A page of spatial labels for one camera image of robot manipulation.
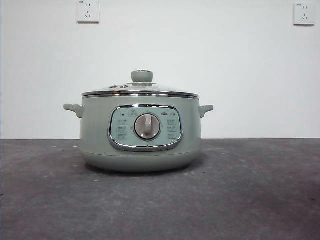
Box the glass lid with green knob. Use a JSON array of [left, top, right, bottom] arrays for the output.
[[81, 70, 200, 98]]

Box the pale green electric cooking pot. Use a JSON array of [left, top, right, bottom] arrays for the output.
[[63, 95, 215, 172]]

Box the white wall socket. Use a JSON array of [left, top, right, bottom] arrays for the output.
[[293, 2, 316, 27], [76, 0, 101, 25]]

